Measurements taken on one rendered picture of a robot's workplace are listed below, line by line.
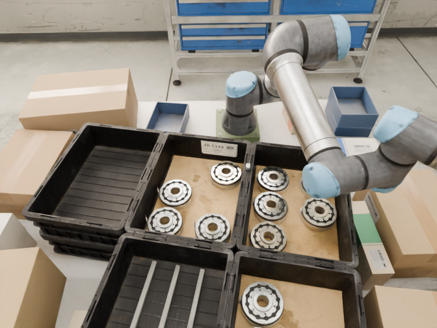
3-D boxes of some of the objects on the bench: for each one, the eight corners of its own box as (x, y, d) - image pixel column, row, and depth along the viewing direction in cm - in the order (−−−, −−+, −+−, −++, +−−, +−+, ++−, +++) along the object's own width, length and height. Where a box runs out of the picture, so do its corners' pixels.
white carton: (324, 175, 125) (330, 159, 118) (318, 153, 133) (324, 137, 127) (376, 176, 124) (384, 160, 118) (367, 153, 132) (374, 138, 126)
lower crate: (103, 164, 131) (94, 144, 122) (173, 174, 127) (169, 153, 118) (52, 254, 105) (36, 235, 96) (139, 269, 101) (131, 250, 92)
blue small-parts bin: (324, 110, 153) (328, 98, 147) (356, 111, 152) (361, 99, 147) (332, 139, 139) (336, 127, 134) (367, 140, 139) (372, 128, 133)
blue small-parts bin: (158, 113, 153) (157, 101, 148) (189, 115, 152) (188, 103, 147) (147, 142, 140) (144, 129, 135) (181, 144, 138) (179, 132, 133)
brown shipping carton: (36, 157, 134) (17, 128, 123) (86, 160, 133) (73, 131, 121) (-4, 217, 114) (-31, 190, 102) (54, 222, 113) (35, 194, 101)
